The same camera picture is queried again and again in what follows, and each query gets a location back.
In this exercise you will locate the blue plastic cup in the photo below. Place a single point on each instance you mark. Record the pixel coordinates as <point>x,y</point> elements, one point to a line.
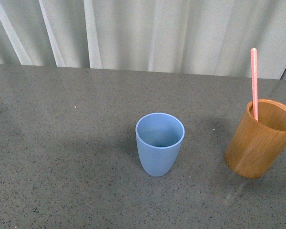
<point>159,137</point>

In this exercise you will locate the bamboo chopstick holder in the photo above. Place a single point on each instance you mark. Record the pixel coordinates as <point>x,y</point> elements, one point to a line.
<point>257,143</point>

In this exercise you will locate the white curtain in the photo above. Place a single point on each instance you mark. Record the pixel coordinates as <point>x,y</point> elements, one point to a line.
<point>210,37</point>

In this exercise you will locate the pink chopstick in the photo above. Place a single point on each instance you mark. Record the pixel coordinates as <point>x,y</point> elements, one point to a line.
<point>254,79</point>

